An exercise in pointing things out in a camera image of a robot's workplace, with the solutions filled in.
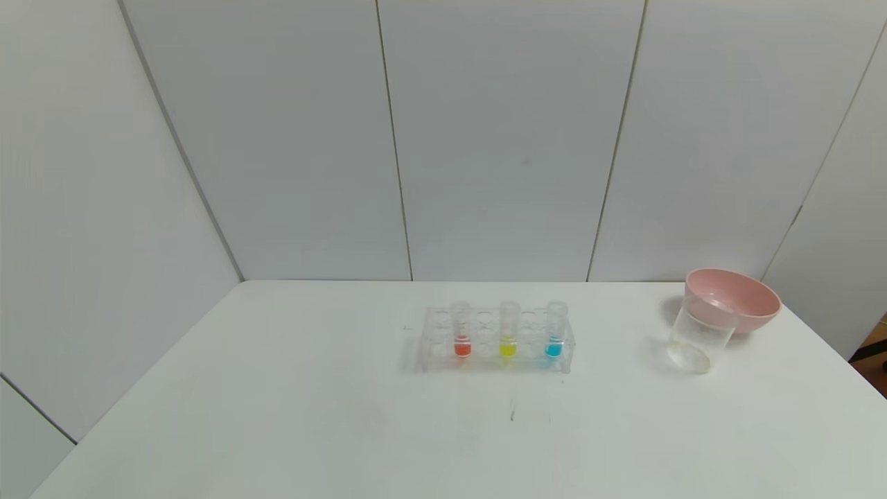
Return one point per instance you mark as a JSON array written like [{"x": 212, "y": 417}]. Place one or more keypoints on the pink plastic bowl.
[{"x": 745, "y": 305}]

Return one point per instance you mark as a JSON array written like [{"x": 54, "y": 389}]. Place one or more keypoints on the test tube with blue pigment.
[{"x": 554, "y": 348}]

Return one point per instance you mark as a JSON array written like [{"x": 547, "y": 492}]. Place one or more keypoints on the black metal bar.
[{"x": 872, "y": 350}]

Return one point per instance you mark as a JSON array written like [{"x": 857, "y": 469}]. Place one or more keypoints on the clear plastic measuring beaker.
[{"x": 696, "y": 339}]

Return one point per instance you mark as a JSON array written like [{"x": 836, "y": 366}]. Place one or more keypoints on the clear acrylic test tube rack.
[{"x": 485, "y": 353}]

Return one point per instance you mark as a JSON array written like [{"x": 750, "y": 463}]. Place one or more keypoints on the test tube with yellow pigment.
[{"x": 508, "y": 348}]

